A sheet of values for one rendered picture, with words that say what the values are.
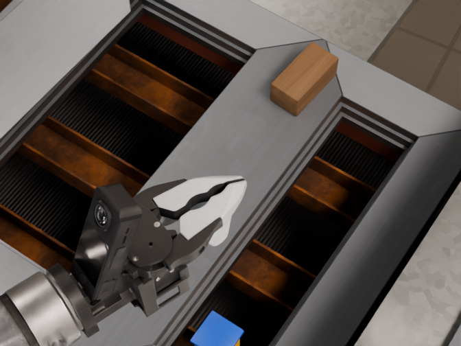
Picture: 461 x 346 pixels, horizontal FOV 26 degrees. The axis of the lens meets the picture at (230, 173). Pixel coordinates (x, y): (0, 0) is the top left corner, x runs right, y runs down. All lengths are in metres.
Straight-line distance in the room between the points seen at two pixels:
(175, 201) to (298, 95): 0.76
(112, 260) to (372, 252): 0.78
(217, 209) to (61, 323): 0.18
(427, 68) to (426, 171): 1.25
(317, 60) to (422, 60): 1.22
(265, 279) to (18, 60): 0.60
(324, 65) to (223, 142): 0.22
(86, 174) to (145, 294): 0.96
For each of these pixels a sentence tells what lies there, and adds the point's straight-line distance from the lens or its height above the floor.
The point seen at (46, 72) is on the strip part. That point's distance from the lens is 1.83.
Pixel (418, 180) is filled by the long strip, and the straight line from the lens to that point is 1.71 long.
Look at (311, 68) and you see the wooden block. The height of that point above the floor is 0.92.
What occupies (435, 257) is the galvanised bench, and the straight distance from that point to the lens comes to 1.44.
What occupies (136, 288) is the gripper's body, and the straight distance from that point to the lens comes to 0.97.
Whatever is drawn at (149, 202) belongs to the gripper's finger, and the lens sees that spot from 0.99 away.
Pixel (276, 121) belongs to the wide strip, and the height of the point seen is 0.87.
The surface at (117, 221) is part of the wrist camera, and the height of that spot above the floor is 1.54.
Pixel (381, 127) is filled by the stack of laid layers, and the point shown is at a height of 0.85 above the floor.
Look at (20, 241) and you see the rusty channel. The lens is 1.87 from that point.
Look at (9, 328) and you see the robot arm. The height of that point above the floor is 1.47.
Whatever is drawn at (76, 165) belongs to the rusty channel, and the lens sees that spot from 1.93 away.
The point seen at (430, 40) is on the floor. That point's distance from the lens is 3.01.
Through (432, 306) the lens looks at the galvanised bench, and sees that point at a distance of 1.40.
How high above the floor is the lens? 2.32
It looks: 59 degrees down
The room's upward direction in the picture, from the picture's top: straight up
